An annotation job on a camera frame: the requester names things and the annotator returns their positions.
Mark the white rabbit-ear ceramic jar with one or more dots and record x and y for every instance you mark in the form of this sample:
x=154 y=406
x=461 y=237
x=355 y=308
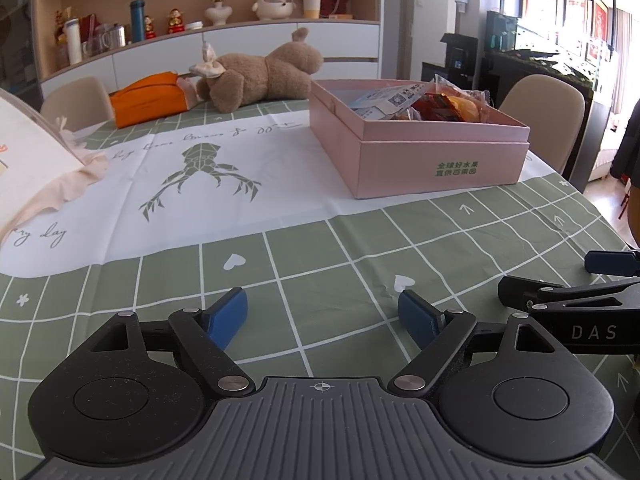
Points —
x=272 y=5

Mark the white sideboard cabinet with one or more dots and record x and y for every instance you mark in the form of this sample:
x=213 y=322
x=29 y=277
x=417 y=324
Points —
x=345 y=40

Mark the glass pitcher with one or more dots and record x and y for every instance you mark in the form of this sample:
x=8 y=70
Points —
x=94 y=47

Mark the fish tank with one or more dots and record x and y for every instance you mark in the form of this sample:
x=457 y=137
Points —
x=540 y=55

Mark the orange tissue pack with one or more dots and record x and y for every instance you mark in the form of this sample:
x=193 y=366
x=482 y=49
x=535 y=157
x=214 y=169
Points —
x=145 y=102

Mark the white vase with flowers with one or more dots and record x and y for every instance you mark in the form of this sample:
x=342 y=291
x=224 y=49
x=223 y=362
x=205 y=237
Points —
x=218 y=12

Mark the white tumbler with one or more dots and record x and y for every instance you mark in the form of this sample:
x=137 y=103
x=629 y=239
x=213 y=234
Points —
x=73 y=42

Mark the metal mug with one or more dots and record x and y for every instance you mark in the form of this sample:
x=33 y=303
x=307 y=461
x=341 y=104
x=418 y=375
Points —
x=114 y=37

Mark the brown plush toy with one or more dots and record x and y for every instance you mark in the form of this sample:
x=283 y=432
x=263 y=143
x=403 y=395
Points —
x=250 y=80

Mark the white gift bag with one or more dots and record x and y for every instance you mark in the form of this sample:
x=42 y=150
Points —
x=25 y=160

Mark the pink cardboard box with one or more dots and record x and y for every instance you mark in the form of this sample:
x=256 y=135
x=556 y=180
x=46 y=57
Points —
x=400 y=160

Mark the bread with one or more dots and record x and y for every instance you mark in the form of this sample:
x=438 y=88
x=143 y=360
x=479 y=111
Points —
x=465 y=105

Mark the black water dispenser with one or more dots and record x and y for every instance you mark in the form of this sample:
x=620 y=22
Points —
x=452 y=65

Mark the dark glass-door cabinet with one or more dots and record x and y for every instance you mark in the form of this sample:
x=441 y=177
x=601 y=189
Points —
x=20 y=35

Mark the red chili strip packet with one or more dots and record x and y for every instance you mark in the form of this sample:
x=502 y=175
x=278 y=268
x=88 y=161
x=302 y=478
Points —
x=425 y=110

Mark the beige chair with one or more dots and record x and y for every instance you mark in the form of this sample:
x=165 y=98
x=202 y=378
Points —
x=545 y=110
x=75 y=102

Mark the red figurine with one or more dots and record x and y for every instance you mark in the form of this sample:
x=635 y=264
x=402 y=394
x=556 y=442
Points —
x=175 y=22
x=150 y=27

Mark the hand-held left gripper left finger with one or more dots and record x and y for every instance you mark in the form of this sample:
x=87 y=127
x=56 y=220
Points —
x=227 y=312

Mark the blue snack packet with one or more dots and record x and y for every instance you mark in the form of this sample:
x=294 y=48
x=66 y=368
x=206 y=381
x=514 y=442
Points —
x=380 y=102

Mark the blue thermos bottle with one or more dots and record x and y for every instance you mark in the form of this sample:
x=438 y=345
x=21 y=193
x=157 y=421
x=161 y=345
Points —
x=137 y=22

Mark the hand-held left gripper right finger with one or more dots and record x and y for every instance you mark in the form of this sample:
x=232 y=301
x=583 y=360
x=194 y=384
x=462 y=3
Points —
x=417 y=315

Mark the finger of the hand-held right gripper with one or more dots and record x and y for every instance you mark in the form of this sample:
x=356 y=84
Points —
x=610 y=262
x=520 y=292

